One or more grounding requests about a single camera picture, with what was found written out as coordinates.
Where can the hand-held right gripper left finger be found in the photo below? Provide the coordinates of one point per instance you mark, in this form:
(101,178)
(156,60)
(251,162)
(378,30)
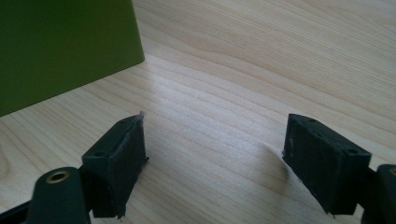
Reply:
(116,168)

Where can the green box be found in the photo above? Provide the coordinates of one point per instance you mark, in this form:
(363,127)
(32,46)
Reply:
(62,46)

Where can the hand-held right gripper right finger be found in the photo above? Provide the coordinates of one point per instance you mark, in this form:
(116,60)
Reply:
(323,165)

